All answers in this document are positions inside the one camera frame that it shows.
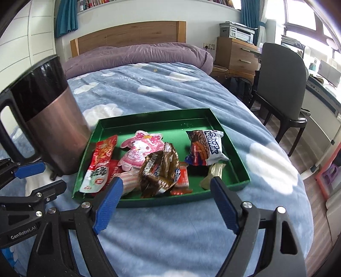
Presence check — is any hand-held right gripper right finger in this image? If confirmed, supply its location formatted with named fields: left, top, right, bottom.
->
left=210, top=176, right=311, bottom=277

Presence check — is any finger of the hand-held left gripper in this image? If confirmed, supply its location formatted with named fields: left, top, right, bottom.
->
left=0, top=179, right=68, bottom=223
left=0, top=158, right=46, bottom=188

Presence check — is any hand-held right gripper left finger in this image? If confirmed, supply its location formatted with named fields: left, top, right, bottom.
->
left=25, top=176, right=124, bottom=277

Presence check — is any pale green candy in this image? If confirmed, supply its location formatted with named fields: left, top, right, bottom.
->
left=200, top=163, right=227, bottom=190

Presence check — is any pink striped candy wrapper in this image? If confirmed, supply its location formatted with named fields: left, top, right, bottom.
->
left=118, top=170, right=142, bottom=196

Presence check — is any dark red square snack packet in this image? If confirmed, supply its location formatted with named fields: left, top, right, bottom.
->
left=108, top=159, right=121, bottom=184

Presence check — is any red and white snack pouch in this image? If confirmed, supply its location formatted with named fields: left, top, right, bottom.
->
left=79, top=134, right=118, bottom=193

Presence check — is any small red clear-ended candy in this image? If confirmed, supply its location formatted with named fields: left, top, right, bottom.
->
left=170, top=165, right=193, bottom=196

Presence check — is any pink cartoon character snack packet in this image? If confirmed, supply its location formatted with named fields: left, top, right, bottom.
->
left=117, top=130, right=165, bottom=172

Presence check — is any brown chocolate snack packet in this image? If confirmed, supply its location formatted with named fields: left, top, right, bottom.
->
left=139, top=142, right=182, bottom=199

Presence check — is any green box tray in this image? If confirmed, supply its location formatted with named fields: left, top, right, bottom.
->
left=72, top=108, right=251, bottom=209

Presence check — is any black and copper electric kettle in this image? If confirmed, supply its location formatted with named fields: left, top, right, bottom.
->
left=0, top=55, right=92, bottom=176

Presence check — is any purple plastic stool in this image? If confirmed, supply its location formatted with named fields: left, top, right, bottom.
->
left=324, top=162, right=340, bottom=184

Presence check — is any black backpack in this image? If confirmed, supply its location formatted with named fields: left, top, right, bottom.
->
left=229, top=77, right=253, bottom=108

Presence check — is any blue cloud-print blanket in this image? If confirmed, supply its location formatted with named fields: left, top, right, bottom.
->
left=0, top=62, right=311, bottom=277

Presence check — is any low wooden bedside table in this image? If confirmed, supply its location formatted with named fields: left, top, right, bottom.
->
left=210, top=64, right=256, bottom=83

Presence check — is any white wardrobe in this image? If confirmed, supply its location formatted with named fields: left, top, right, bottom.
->
left=0, top=0, right=59, bottom=91

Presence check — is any dark grey chair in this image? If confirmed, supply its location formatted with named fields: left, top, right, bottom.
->
left=250, top=42, right=312, bottom=157

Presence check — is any white desk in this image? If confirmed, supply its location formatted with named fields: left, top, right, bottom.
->
left=304, top=75, right=341, bottom=144

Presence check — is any wooden drawer cabinet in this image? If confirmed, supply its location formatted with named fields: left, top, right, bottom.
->
left=214, top=37, right=260, bottom=76

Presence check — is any purple pillow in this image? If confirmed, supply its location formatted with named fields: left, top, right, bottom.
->
left=62, top=43, right=214, bottom=80

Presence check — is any teal curtain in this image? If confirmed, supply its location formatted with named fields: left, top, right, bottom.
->
left=55, top=0, right=79, bottom=38
left=240, top=0, right=267, bottom=46

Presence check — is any wooden headboard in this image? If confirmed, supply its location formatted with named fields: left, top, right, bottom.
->
left=70, top=21, right=187, bottom=55

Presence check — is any grey desktop box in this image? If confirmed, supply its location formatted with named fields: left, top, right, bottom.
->
left=317, top=60, right=339, bottom=87

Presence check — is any white printer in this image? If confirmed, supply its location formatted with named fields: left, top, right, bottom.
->
left=219, top=22, right=259, bottom=44

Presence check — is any row of books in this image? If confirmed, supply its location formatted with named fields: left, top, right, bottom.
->
left=77, top=0, right=118, bottom=11

